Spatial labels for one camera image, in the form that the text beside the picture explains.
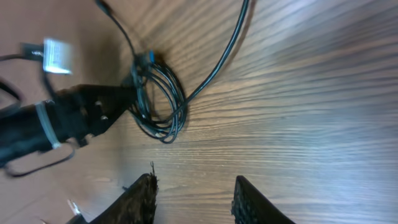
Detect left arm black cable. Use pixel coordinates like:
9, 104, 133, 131
0, 52, 77, 179

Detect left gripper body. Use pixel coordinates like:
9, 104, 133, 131
37, 85, 136, 146

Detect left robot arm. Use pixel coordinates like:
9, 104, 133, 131
1, 85, 136, 167

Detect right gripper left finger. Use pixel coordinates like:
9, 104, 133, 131
67, 162, 159, 224

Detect black thick USB cable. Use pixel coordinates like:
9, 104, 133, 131
95, 0, 189, 145

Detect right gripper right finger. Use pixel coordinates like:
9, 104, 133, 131
231, 175, 295, 224

